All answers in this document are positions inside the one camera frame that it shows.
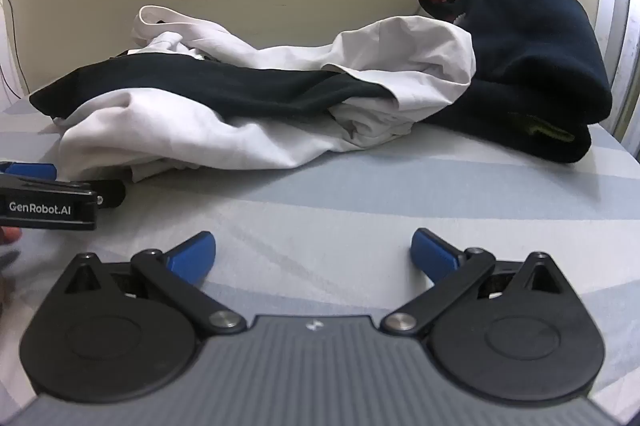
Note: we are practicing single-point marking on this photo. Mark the dark navy garment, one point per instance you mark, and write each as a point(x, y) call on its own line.
point(530, 70)

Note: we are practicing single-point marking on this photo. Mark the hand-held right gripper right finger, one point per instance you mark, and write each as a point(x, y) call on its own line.
point(432, 251)

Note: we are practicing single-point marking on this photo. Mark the person's left hand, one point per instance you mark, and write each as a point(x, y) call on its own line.
point(7, 236)

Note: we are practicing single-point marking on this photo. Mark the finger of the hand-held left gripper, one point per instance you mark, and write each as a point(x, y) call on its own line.
point(110, 194)
point(27, 169)

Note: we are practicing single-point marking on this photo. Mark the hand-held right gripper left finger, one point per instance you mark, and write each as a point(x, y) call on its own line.
point(192, 253)

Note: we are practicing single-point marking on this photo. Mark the white and black shirt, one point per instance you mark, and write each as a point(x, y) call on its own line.
point(165, 130)

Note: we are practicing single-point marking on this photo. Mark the grey striped bed sheet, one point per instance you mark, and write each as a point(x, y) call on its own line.
point(320, 201)

